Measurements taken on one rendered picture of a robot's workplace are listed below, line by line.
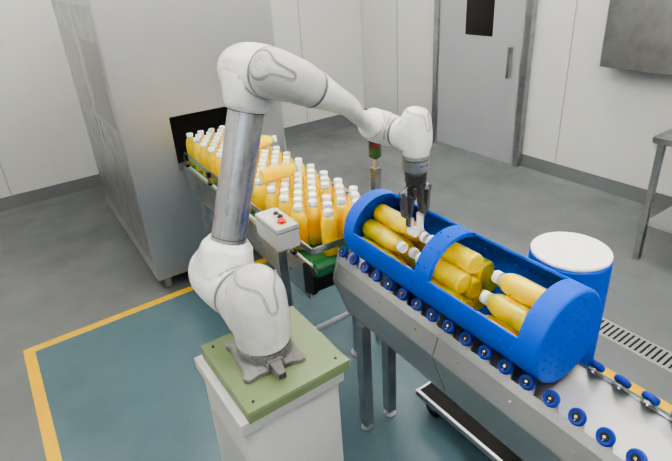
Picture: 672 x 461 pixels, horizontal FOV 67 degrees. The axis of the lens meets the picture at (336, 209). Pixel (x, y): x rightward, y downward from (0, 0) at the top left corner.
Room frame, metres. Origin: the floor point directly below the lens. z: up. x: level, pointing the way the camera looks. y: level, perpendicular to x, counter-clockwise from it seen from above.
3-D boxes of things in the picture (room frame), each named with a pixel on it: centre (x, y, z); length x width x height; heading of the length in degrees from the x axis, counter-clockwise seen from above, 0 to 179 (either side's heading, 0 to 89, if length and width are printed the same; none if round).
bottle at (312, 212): (2.03, 0.10, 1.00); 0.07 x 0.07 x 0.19
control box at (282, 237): (1.88, 0.25, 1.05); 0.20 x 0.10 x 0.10; 32
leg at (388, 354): (1.84, -0.20, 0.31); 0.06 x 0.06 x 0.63; 32
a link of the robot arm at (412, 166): (1.59, -0.27, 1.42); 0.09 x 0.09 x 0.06
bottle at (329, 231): (1.92, 0.03, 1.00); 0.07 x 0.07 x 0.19
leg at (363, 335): (1.77, -0.08, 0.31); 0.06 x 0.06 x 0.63; 32
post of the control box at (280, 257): (1.88, 0.25, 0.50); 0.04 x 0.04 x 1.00; 32
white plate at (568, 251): (1.60, -0.85, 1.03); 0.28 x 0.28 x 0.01
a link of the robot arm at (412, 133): (1.60, -0.27, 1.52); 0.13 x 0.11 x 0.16; 40
